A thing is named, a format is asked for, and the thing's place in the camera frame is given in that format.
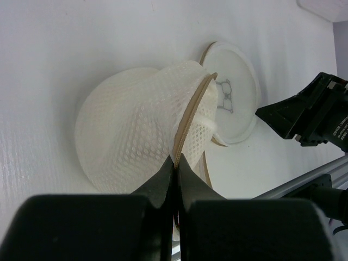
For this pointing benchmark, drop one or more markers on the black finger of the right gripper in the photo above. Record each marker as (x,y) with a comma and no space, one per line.
(288,117)

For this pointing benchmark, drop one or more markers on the aluminium mounting rail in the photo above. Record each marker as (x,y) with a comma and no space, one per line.
(337,169)

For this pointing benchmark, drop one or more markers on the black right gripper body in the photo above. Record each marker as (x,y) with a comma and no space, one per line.
(318,113)

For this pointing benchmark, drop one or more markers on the beige trimmed round laundry bag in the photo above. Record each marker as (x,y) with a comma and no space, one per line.
(132,121)

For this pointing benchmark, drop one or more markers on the white perforated plastic basket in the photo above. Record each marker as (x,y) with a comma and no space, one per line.
(331,10)

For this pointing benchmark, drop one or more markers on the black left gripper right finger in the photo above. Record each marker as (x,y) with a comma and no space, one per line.
(293,227)

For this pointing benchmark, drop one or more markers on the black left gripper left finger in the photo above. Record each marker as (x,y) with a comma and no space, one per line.
(136,226)

